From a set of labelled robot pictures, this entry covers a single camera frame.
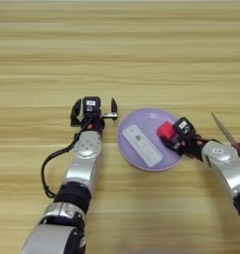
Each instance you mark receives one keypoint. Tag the purple round plate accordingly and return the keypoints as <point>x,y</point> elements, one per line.
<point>142,115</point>

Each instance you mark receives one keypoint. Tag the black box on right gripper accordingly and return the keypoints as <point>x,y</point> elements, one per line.
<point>184,125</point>

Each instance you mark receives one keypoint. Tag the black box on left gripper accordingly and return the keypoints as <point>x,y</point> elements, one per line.
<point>91,105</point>

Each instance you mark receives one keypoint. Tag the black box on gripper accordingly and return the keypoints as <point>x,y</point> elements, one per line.
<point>91,105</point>
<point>184,125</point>

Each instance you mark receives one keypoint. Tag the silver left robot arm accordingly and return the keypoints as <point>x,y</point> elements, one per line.
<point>82,158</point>

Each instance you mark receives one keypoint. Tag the white rectangular device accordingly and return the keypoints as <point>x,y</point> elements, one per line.
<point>142,145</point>

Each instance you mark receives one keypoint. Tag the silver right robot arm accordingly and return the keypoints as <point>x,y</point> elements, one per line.
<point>227,165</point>

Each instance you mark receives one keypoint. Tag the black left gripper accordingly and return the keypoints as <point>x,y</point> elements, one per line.
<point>95,124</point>

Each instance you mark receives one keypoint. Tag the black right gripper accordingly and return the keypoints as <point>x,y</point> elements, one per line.
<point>189,145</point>

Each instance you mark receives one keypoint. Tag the red cube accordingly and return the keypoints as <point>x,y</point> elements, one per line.
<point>165,129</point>

